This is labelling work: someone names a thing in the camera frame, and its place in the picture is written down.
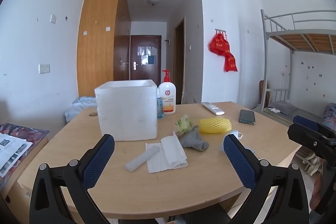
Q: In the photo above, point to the double white light switch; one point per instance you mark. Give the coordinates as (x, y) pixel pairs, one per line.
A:
(44, 68)

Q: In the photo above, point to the small blue bottle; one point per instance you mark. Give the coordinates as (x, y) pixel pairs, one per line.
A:
(160, 109)

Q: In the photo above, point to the metal wall hook rack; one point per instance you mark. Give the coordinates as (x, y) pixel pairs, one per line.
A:
(221, 30)

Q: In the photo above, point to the dark smartphone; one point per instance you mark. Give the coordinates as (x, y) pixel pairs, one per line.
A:
(246, 117)

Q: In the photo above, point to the dark brown entrance door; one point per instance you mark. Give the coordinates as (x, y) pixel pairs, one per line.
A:
(135, 50)

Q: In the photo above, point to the grey sock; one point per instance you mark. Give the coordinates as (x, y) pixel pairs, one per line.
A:
(191, 141)

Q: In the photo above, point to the light-coloured shoes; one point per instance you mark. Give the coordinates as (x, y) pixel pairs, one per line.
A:
(311, 163)

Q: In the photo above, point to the white remote control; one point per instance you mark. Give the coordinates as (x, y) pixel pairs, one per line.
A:
(213, 108)

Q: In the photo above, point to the white foam box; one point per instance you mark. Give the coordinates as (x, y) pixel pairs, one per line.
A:
(126, 113)

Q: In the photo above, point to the patterned quilt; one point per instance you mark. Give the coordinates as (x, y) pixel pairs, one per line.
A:
(329, 116)

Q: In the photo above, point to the white pump lotion bottle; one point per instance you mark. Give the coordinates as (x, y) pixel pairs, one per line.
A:
(168, 100)

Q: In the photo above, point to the grey blanket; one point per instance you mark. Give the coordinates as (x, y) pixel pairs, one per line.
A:
(284, 107)

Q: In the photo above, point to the blue door notice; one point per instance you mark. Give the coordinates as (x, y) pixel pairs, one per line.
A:
(151, 60)

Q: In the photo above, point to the red printed bag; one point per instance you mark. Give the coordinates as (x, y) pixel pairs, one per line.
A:
(230, 62)
(218, 45)

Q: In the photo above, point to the green tissue packet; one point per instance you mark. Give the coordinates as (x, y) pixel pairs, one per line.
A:
(182, 124)

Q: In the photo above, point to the yellow foam fruit net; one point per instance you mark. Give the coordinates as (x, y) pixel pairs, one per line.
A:
(215, 125)

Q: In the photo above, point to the grey metal bunk bed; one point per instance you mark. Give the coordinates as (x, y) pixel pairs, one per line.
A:
(302, 41)

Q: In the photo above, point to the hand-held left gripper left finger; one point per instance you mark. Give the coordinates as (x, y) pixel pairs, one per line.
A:
(98, 161)

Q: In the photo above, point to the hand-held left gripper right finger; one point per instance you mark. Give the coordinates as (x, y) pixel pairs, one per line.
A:
(239, 161)

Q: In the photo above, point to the white wall socket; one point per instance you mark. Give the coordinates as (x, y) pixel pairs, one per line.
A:
(53, 19)

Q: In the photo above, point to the white foam sheet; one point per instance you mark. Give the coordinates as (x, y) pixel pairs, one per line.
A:
(141, 159)

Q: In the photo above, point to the brown side door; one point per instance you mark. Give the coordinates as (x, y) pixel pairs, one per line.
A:
(179, 61)

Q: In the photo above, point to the printed blanket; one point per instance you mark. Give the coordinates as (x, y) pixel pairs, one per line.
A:
(31, 132)

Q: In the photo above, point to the white paper towel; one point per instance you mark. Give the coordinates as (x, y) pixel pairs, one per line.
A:
(169, 155)

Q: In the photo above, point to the brown wooden board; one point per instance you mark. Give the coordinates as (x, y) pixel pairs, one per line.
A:
(262, 95)

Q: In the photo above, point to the glossy door notice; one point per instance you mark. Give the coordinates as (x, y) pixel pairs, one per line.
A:
(143, 52)

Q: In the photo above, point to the round ceiling lamp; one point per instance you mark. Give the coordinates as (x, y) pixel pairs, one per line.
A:
(153, 0)

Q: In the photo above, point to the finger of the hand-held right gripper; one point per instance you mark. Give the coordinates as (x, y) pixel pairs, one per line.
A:
(307, 137)
(305, 122)

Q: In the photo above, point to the white printed leaflet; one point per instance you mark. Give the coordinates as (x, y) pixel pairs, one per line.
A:
(13, 150)

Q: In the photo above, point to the wooden wardrobe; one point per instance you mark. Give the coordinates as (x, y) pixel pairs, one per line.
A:
(99, 43)

